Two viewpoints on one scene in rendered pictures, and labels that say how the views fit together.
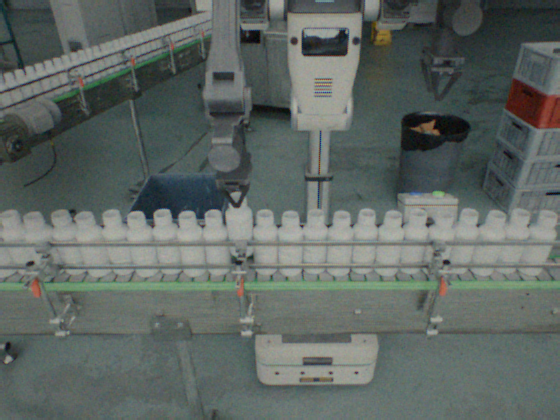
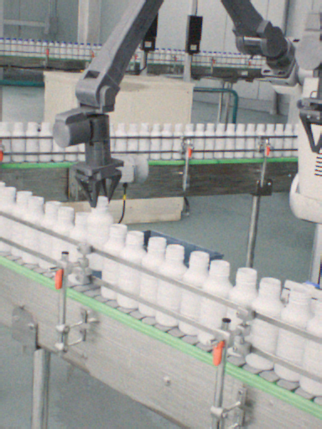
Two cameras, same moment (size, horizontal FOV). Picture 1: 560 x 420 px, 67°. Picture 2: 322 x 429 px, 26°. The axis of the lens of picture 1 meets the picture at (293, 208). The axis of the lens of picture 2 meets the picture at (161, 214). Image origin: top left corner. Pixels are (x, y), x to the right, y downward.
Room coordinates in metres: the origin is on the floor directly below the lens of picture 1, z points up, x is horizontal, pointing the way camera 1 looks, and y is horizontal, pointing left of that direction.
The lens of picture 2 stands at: (-0.23, -1.03, 1.59)
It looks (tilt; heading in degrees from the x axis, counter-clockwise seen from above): 15 degrees down; 43
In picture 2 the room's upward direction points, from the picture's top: 4 degrees clockwise
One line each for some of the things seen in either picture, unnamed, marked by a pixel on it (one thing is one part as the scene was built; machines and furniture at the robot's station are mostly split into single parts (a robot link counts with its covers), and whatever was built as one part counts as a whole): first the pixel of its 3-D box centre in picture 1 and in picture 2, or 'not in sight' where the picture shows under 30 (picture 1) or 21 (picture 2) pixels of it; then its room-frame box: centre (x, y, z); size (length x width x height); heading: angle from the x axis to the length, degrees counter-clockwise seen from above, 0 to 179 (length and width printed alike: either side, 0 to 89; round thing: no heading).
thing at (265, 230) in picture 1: (265, 242); (116, 261); (0.80, 0.07, 1.08); 0.06 x 0.06 x 0.17
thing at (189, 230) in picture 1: (191, 244); (64, 241); (0.80, 0.24, 1.08); 0.06 x 0.06 x 0.17
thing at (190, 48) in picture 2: not in sight; (192, 35); (5.77, 4.33, 1.55); 0.17 x 0.15 x 0.42; 162
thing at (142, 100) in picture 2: not in sight; (115, 147); (3.84, 3.37, 0.59); 1.10 x 0.62 x 1.18; 162
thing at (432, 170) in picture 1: (427, 165); not in sight; (2.70, -0.96, 0.32); 0.45 x 0.45 x 0.64
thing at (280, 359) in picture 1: (313, 301); not in sight; (1.44, -0.10, 0.24); 0.68 x 0.53 x 0.41; 0
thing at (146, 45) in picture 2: not in sight; (148, 32); (5.24, 4.50, 1.55); 0.17 x 0.15 x 0.42; 162
